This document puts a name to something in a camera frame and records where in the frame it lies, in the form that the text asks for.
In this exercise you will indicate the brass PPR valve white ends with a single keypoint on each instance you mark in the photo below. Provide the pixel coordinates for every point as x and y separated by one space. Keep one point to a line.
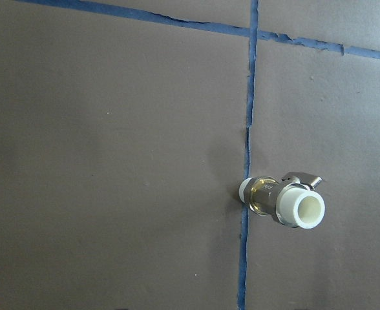
292 202

